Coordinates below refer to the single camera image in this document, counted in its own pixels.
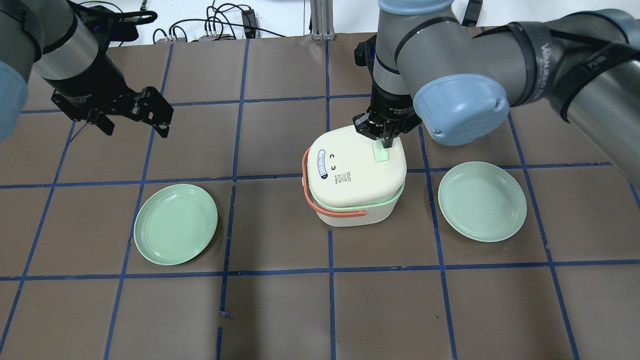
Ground black gripper body pressing arm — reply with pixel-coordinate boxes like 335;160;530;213
366;88;422;133

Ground black gripper body idle arm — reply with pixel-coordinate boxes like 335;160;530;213
51;75;143;122

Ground idle robot arm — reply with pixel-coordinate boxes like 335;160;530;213
0;0;174;141

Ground robot arm pressing cooker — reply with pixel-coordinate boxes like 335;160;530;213
353;0;640;186

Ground green plate far from toy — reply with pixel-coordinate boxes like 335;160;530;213
438;161;528;243

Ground green plate near yellow toy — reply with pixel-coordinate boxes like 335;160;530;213
133;183;218;266

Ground black power adapter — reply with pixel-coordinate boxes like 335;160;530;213
241;9;258;39

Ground white rice cooker orange handle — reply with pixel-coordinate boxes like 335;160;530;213
301;126;408;228

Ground aluminium frame post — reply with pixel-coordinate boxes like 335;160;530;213
310;0;336;41

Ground black cable bundle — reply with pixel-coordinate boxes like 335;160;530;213
152;0;301;45

